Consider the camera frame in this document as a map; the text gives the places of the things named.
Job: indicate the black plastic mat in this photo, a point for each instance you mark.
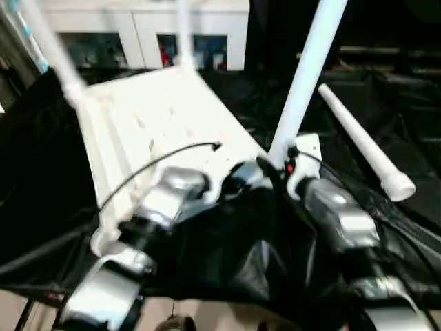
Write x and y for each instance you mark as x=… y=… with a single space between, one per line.
x=41 y=172

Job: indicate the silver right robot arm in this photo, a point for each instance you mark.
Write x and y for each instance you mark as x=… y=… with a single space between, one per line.
x=344 y=221

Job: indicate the white plastic table leg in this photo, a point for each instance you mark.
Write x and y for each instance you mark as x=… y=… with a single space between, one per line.
x=365 y=145
x=306 y=76
x=185 y=34
x=58 y=55

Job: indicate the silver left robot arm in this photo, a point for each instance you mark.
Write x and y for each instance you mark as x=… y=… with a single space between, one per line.
x=165 y=196

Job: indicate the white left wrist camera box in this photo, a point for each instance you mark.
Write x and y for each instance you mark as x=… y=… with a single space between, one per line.
x=217 y=181

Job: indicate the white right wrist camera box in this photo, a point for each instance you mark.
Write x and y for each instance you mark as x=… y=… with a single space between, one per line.
x=306 y=158

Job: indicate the red carton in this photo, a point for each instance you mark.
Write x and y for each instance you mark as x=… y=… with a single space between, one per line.
x=164 y=52

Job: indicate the black metal stand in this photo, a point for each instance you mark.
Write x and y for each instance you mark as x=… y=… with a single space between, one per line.
x=34 y=310

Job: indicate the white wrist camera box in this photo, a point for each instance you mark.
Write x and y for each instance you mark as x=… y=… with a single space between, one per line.
x=217 y=181
x=306 y=158

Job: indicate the black cabinet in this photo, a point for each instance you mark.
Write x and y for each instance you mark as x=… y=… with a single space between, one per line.
x=275 y=31

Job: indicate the white cabinet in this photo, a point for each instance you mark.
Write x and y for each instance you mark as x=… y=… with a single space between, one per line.
x=138 y=21

